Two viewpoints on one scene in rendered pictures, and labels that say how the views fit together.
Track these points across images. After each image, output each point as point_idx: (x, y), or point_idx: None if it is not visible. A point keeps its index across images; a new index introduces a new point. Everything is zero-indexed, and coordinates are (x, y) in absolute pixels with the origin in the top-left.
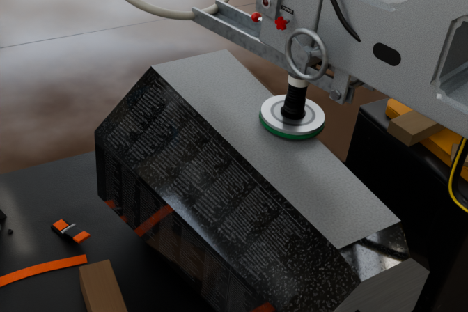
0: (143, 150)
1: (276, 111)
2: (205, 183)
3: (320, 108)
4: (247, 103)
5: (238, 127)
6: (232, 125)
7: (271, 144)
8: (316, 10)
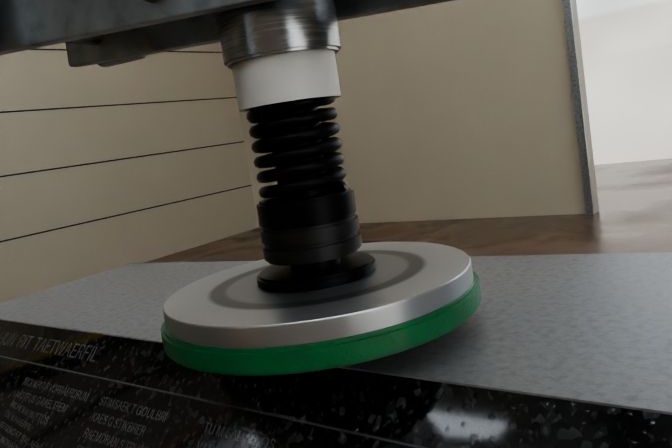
0: None
1: (383, 258)
2: None
3: (192, 319)
4: (591, 320)
5: (491, 275)
6: (520, 272)
7: None
8: None
